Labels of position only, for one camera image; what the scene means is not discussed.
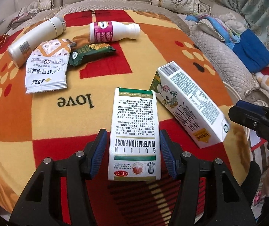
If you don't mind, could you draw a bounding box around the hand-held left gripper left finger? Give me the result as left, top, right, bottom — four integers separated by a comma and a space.
8, 128, 108, 226

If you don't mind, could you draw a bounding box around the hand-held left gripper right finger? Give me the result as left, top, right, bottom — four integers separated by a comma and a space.
159, 129, 258, 226

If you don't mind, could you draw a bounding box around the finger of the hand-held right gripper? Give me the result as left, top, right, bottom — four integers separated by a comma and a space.
236, 100, 269, 114
228, 105, 269, 132

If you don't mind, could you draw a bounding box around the white green medicine box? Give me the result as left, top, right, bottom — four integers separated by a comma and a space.
107, 87, 162, 182

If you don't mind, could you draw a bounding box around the plush toy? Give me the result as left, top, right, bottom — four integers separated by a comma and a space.
255, 72, 269, 100

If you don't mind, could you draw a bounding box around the blue cloth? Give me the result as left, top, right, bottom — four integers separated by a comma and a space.
232, 29, 269, 73

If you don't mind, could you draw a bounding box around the white milk carton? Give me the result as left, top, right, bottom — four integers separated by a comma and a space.
149, 61, 231, 149

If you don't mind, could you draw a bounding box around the red orange printed blanket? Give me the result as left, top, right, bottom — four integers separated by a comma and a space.
0, 9, 251, 226

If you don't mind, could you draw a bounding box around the patterned curtain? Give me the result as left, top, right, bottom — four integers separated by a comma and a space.
219, 0, 269, 60

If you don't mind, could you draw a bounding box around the white orange snack packet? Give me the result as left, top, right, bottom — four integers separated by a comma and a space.
25, 38, 77, 95

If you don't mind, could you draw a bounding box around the green snack packet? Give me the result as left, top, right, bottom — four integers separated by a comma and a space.
68, 43, 117, 67

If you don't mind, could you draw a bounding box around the white bottle magenta label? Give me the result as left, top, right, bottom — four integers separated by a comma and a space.
89, 20, 141, 44

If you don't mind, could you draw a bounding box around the white thermos bottle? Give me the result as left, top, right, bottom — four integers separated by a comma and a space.
7, 16, 67, 68

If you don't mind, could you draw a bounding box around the floral beige cushion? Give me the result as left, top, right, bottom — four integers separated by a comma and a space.
19, 0, 55, 17

